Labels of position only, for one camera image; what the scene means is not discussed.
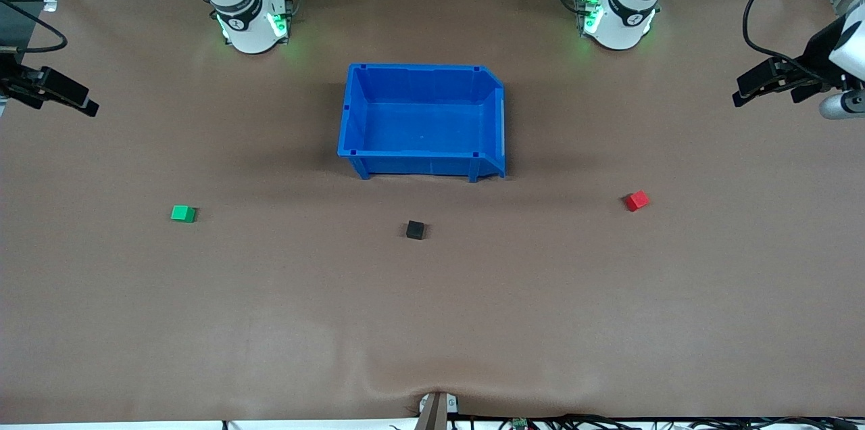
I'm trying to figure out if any blue plastic storage bin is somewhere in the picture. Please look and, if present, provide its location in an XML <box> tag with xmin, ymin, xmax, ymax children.
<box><xmin>337</xmin><ymin>63</ymin><xmax>507</xmax><ymax>182</ymax></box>

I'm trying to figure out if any metal table clamp bracket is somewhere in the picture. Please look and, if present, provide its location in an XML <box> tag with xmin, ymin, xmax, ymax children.
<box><xmin>414</xmin><ymin>391</ymin><xmax>460</xmax><ymax>430</ymax></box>

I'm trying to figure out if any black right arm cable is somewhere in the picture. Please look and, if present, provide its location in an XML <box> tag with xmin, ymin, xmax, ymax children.
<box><xmin>0</xmin><ymin>0</ymin><xmax>69</xmax><ymax>54</ymax></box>

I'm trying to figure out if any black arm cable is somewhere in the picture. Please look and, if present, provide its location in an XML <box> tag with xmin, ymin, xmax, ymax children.
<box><xmin>0</xmin><ymin>0</ymin><xmax>69</xmax><ymax>54</ymax></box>
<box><xmin>742</xmin><ymin>0</ymin><xmax>865</xmax><ymax>74</ymax></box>

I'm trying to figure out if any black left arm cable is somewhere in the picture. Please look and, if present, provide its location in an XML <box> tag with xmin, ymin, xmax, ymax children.
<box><xmin>742</xmin><ymin>0</ymin><xmax>865</xmax><ymax>74</ymax></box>

